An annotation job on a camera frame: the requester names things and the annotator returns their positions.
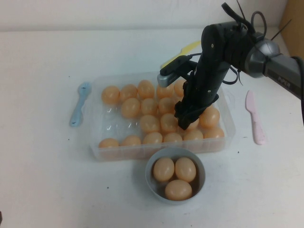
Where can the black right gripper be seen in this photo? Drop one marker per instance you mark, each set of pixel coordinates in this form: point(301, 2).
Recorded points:
point(211, 66)

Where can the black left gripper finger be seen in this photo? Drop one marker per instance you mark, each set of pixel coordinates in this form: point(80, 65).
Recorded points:
point(1, 217)

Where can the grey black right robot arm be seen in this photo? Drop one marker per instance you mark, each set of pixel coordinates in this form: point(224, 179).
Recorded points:
point(280, 69)

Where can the clear plastic egg box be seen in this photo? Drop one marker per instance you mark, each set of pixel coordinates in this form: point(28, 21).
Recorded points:
point(111, 123)

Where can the brown cardboard box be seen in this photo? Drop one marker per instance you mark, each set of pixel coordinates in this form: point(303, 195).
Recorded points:
point(293, 23)

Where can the pink plastic knife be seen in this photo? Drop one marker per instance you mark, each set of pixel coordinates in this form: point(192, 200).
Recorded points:
point(255, 118)

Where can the yellow plastic knife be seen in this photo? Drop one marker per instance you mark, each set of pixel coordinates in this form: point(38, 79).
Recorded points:
point(190, 46)

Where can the grey round bowl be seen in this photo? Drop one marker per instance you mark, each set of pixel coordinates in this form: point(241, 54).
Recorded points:
point(174, 202)

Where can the black zip tie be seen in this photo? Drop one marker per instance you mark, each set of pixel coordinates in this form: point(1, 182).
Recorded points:
point(282, 29)

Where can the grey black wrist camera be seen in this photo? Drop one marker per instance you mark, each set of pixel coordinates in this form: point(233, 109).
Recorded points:
point(166, 79)

